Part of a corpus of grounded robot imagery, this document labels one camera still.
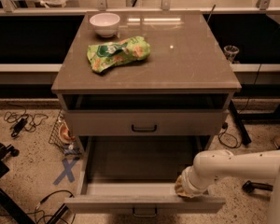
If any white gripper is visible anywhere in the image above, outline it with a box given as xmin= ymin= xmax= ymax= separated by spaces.
xmin=175 ymin=166 xmax=211 ymax=198

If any grey drawer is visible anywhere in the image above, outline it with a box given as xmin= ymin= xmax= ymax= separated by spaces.
xmin=65 ymin=136 xmax=225 ymax=217
xmin=63 ymin=110 xmax=228 ymax=136

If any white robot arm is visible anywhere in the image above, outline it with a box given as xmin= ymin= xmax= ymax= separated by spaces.
xmin=175 ymin=149 xmax=280 ymax=224

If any grey drawer cabinet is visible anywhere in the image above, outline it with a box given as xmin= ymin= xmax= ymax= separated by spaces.
xmin=51 ymin=10 xmax=243 ymax=190

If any black chair caster leg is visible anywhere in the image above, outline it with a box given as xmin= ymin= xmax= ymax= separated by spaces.
xmin=242 ymin=180 xmax=273 ymax=193

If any black table leg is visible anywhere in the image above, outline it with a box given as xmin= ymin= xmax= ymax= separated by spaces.
xmin=229 ymin=101 xmax=251 ymax=146

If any blue tape cross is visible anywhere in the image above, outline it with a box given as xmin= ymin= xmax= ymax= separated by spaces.
xmin=53 ymin=157 xmax=79 ymax=186

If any clear glass cup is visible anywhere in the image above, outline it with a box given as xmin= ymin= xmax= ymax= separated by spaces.
xmin=223 ymin=45 xmax=240 ymax=63

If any green chip bag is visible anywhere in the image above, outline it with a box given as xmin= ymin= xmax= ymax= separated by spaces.
xmin=87 ymin=36 xmax=150 ymax=74

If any white ceramic bowl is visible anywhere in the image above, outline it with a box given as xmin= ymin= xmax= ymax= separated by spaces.
xmin=90 ymin=13 xmax=120 ymax=37

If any black office chair base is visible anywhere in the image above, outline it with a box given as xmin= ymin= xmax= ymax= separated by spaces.
xmin=0 ymin=143 xmax=35 ymax=224

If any black stand with cables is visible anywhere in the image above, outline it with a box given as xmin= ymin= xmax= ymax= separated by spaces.
xmin=34 ymin=189 xmax=76 ymax=224

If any wire basket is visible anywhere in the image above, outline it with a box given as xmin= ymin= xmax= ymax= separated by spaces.
xmin=49 ymin=111 xmax=80 ymax=157

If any black power adapter with cable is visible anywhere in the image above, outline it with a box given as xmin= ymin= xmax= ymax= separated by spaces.
xmin=4 ymin=105 xmax=49 ymax=138

